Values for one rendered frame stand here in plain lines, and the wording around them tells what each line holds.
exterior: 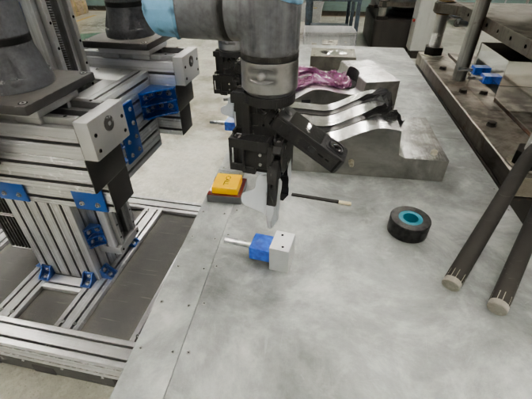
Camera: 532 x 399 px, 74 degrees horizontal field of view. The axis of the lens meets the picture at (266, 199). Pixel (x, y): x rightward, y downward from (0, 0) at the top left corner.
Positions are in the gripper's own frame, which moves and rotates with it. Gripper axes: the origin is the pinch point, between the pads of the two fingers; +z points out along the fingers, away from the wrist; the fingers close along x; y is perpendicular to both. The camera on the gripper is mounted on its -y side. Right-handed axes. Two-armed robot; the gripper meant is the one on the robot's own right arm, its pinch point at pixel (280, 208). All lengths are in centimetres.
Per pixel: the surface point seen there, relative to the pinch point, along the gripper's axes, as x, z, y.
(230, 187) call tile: -15.5, 8.9, 15.5
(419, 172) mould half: -36.9, 10.4, -26.4
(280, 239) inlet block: -0.2, 7.2, -0.1
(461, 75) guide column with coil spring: -128, 11, -48
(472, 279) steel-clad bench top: -5.5, 12.5, -34.3
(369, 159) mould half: -35.1, 7.6, -13.8
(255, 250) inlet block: 2.1, 8.8, 4.0
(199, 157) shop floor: -158, 93, 101
